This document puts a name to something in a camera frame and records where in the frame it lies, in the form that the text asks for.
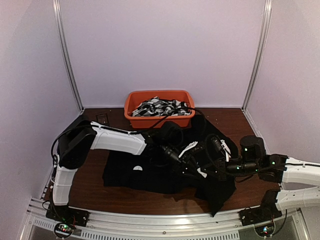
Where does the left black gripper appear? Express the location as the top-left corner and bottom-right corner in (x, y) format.
(160, 141), (203, 180)

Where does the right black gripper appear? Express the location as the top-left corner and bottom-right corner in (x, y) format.
(201, 156), (260, 182)

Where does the black t-shirt blue logo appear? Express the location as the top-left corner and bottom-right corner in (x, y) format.
(102, 114), (238, 215)

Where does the round picture brooch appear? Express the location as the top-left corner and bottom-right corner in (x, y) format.
(133, 165), (143, 171)

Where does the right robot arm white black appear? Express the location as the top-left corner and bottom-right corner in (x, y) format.
(204, 134), (320, 221)

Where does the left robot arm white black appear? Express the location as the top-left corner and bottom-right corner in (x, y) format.
(50, 118), (199, 222)

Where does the black brooch display tray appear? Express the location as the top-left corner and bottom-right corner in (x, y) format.
(96, 113), (109, 126)

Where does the black white checkered shirt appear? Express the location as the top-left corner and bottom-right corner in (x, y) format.
(131, 96), (191, 117)

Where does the orange plastic bin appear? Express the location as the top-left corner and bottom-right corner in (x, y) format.
(124, 90), (195, 129)

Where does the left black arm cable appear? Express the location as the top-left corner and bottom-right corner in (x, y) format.
(124, 106), (208, 136)

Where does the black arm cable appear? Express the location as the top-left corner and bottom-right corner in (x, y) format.
(124, 106), (208, 136)
(204, 133), (286, 183)

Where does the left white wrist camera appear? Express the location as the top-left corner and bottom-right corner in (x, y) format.
(178, 141), (204, 158)

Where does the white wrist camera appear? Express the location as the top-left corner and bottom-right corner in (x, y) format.
(178, 141), (204, 158)
(212, 137), (231, 162)

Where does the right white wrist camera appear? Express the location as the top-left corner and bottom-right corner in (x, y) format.
(212, 137), (231, 162)

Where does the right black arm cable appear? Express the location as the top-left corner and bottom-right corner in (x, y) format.
(204, 133), (286, 183)

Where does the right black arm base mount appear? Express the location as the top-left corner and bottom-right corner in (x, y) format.
(238, 206), (283, 226)

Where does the aluminium front rail frame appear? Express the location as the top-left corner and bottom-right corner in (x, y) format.
(19, 192), (312, 240)

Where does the right aluminium corner post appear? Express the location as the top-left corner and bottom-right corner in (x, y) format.
(242, 0), (273, 112)

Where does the aluminium corner post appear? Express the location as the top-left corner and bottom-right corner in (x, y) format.
(52, 0), (85, 113)
(242, 0), (273, 112)

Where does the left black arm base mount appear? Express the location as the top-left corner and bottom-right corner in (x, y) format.
(45, 204), (90, 227)

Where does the left aluminium corner post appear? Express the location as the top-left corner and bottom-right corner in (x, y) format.
(52, 0), (85, 113)

